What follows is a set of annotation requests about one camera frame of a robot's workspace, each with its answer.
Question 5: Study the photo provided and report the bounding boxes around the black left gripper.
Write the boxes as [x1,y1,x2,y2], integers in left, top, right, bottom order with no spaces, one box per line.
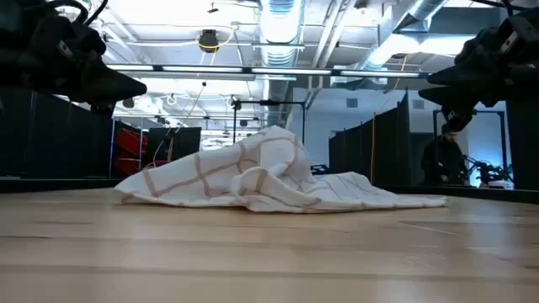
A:
[0,0,148,117]

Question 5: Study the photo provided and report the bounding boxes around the black background robot with white base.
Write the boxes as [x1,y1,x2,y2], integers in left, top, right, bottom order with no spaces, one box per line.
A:
[462,154,515,189]

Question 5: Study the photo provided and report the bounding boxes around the black aluminium table frame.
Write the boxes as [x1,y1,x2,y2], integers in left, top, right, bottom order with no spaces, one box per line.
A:
[0,176,539,206]

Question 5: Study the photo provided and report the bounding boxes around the black ceiling cord reel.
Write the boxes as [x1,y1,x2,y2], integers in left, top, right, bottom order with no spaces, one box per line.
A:
[196,28,221,54]

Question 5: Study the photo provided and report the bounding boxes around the long ceiling light bar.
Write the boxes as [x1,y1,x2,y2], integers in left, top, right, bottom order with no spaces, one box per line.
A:
[104,63,422,80]

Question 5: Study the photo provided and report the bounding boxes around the black partition wall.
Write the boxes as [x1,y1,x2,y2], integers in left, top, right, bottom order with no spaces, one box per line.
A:
[0,86,115,178]

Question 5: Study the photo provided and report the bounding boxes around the red storage bin rack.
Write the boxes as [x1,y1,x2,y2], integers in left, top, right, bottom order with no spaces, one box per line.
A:
[113,125,148,177]

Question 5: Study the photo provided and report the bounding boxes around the black folding partition screen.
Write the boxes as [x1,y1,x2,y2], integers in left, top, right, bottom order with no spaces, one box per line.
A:
[328,90,435,187]

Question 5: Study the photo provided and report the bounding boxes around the black pipe stand frame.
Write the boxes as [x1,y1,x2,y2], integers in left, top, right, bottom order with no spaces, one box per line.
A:
[230,98,307,146]

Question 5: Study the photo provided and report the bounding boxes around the slanted silver ventilation duct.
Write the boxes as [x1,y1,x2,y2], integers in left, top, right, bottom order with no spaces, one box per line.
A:
[364,0,447,71]

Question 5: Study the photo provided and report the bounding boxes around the white towel with brown checks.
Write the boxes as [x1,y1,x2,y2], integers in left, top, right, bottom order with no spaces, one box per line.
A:
[112,125,449,215]

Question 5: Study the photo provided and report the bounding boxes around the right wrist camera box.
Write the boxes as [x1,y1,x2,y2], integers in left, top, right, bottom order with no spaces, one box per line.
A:
[440,106,475,133]

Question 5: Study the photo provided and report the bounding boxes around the silver ribbed ventilation duct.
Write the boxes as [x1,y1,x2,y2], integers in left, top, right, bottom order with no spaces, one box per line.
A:
[257,0,305,127]

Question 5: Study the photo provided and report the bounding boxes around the person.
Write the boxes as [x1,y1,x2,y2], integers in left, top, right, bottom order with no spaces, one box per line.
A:
[420,130,471,187]

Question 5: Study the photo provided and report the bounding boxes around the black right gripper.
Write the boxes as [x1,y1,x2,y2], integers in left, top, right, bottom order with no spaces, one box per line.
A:
[418,7,539,111]

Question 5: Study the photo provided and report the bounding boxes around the tall black partition curtain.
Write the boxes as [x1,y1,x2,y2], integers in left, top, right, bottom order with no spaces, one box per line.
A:
[504,99,539,191]

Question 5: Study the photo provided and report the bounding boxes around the blue metal stand frame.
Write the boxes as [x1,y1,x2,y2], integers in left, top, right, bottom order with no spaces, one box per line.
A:
[432,109,507,169]

